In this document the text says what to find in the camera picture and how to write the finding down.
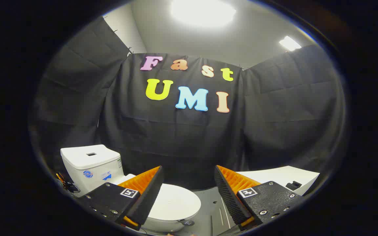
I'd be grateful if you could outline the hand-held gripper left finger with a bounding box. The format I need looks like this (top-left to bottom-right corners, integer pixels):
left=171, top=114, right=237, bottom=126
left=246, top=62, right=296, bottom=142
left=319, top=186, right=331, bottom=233
left=77, top=166, right=165, bottom=231

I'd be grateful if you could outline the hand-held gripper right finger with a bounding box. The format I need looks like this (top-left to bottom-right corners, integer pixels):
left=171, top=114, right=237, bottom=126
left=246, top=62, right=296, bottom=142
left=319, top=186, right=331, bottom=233
left=214, top=165, right=305, bottom=230

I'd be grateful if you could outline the white toilet lid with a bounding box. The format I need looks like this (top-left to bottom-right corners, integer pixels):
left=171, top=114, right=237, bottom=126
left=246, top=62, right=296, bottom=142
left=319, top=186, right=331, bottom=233
left=143, top=183, right=201, bottom=224

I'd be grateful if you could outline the white toilet with tank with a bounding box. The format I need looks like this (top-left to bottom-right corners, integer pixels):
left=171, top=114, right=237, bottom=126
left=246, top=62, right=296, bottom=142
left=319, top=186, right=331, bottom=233
left=60, top=145, right=196, bottom=233

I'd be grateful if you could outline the white cabinet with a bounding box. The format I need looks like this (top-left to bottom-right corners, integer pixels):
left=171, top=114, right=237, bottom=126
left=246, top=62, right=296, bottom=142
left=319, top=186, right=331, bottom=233
left=237, top=166, right=321, bottom=197

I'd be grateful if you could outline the black backdrop cloth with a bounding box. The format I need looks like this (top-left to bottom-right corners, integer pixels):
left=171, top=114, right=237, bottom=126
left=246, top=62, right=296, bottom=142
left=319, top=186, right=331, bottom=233
left=28, top=16, right=345, bottom=190

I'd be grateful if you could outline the small ceiling light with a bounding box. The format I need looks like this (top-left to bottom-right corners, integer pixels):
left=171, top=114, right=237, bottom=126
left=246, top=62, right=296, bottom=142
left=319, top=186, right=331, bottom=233
left=279, top=35, right=302, bottom=52

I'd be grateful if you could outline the large ceiling light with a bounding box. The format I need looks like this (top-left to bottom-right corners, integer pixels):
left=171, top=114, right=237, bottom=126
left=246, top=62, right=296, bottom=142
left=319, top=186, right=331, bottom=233
left=171, top=0, right=237, bottom=27

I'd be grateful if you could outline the tangle of cables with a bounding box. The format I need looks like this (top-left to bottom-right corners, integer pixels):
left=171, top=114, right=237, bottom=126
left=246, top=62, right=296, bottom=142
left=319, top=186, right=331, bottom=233
left=56, top=172, right=81, bottom=194

